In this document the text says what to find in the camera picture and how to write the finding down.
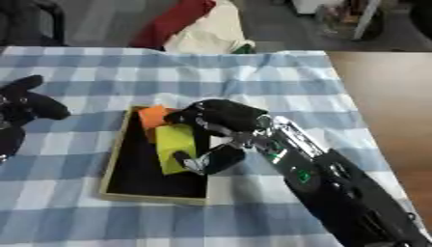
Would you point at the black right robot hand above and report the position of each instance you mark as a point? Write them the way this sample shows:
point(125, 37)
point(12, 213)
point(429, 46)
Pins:
point(228, 115)

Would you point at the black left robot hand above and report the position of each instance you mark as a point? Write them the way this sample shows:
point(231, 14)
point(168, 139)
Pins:
point(25, 109)

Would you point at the yellow block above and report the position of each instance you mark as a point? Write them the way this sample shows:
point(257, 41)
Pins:
point(175, 144)

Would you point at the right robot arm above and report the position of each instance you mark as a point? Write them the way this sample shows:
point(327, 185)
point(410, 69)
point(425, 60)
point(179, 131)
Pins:
point(326, 180)

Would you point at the tan cardboard box black inside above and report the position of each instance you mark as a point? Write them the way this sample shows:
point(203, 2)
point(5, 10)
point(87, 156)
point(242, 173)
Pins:
point(146, 173)

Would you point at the orange block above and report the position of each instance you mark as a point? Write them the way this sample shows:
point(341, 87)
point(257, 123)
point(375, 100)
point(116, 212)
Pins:
point(152, 119)

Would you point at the cream cloth bag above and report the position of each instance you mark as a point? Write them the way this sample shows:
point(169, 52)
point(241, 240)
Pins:
point(211, 30)

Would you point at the black chair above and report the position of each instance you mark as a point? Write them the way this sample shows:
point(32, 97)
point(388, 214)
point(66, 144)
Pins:
point(31, 19)

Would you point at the red cloth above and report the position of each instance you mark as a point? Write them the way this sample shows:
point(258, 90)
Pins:
point(171, 21)

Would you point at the white stand with clutter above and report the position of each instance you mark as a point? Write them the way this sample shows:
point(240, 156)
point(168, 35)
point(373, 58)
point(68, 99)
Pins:
point(351, 17)

